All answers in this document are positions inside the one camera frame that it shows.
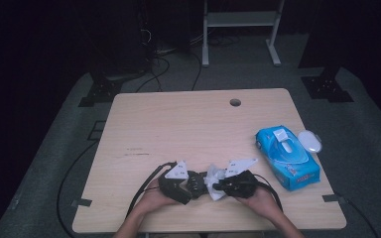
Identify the hand-held gripper cable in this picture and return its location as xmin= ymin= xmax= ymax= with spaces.
xmin=252 ymin=173 xmax=284 ymax=212
xmin=125 ymin=161 xmax=178 ymax=219

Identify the blue wet wipes pack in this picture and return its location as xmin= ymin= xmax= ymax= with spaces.
xmin=255 ymin=124 xmax=323 ymax=192

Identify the left hand-held gripper cable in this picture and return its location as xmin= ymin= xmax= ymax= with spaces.
xmin=125 ymin=161 xmax=178 ymax=219

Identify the person's right hand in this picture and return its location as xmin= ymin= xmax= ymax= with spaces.
xmin=236 ymin=186 xmax=281 ymax=217

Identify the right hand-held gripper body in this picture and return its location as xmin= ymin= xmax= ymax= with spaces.
xmin=224 ymin=158 xmax=259 ymax=198

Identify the black floor cable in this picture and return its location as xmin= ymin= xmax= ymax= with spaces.
xmin=57 ymin=140 xmax=98 ymax=238
xmin=135 ymin=57 xmax=172 ymax=93
xmin=335 ymin=191 xmax=380 ymax=238
xmin=190 ymin=52 xmax=203 ymax=92

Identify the white wet wipe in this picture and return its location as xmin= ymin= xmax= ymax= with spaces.
xmin=203 ymin=164 xmax=228 ymax=201

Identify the white metal stand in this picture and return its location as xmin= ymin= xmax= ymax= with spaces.
xmin=201 ymin=0 xmax=286 ymax=68

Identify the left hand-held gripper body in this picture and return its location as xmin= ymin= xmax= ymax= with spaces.
xmin=158 ymin=160 xmax=190 ymax=205

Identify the black stand base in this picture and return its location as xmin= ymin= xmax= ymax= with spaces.
xmin=77 ymin=78 xmax=123 ymax=108
xmin=301 ymin=67 xmax=355 ymax=103

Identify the right hand-held gripper cable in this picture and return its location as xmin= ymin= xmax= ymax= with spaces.
xmin=252 ymin=173 xmax=284 ymax=212

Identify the grey tape strip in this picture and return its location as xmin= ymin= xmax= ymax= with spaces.
xmin=321 ymin=193 xmax=348 ymax=203
xmin=70 ymin=197 xmax=93 ymax=208

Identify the person's left hand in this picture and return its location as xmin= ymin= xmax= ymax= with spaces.
xmin=135 ymin=179 xmax=180 ymax=217

